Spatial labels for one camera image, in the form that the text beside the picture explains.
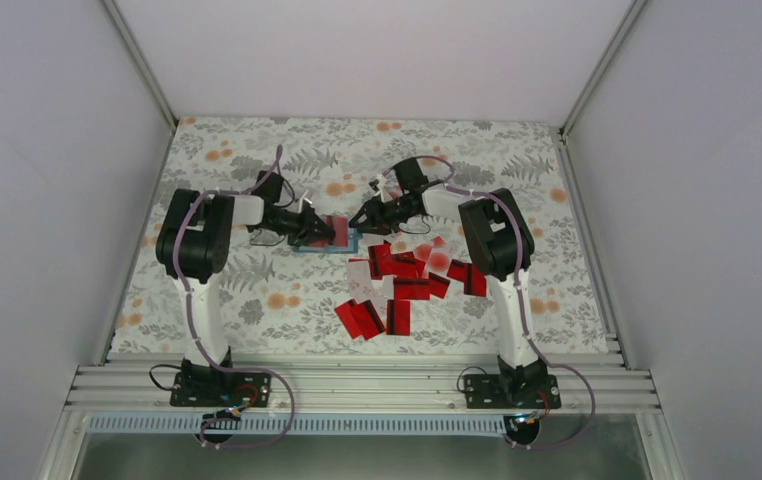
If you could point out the perforated cable tray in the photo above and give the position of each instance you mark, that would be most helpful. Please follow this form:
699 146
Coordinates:
300 424

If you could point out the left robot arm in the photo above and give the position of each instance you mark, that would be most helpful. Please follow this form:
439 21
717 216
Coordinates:
193 246

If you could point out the white april card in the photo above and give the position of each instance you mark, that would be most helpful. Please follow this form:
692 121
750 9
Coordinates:
360 283

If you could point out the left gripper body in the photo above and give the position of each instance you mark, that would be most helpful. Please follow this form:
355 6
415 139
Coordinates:
297 230

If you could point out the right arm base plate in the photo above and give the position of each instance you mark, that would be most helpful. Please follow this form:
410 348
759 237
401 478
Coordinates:
486 392

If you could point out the red card pile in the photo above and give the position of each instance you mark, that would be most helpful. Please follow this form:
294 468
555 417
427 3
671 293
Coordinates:
411 289
382 262

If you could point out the red card right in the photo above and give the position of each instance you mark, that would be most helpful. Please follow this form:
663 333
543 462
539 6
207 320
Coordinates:
473 281

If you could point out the red card top pile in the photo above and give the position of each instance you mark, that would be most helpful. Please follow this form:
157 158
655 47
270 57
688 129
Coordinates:
382 262

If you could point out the white card red dot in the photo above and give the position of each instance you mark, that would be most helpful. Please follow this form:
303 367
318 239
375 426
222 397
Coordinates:
439 262

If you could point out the aluminium rail frame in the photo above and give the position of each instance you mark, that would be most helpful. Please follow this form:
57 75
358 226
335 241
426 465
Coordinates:
368 384

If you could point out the teal leather card holder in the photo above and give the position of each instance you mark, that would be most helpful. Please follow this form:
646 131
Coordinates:
322 246

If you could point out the red card front left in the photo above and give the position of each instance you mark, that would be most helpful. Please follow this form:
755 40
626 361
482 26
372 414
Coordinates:
360 319

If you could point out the red card centre pile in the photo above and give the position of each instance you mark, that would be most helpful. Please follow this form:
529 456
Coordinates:
411 289

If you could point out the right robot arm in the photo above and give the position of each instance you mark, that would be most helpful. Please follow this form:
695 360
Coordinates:
500 246

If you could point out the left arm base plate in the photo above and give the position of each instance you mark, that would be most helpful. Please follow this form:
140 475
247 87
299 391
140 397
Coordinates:
218 389

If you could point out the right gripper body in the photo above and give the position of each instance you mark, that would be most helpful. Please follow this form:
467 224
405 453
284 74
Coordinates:
387 219

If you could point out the red card front middle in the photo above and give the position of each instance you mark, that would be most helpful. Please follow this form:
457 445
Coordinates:
398 320

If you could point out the floral table mat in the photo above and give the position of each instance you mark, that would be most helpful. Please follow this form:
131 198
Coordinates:
277 301

